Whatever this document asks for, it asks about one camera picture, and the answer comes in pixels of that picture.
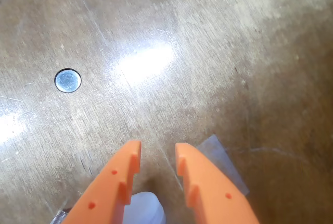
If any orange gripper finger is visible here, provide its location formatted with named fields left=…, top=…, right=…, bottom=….
left=174, top=142, right=261, bottom=224
left=60, top=140, right=143, bottom=224

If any clear tape patch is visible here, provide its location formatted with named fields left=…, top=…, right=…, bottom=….
left=195, top=134, right=250, bottom=196

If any round metal table rivet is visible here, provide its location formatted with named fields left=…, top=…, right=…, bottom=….
left=54, top=67, right=82, bottom=94

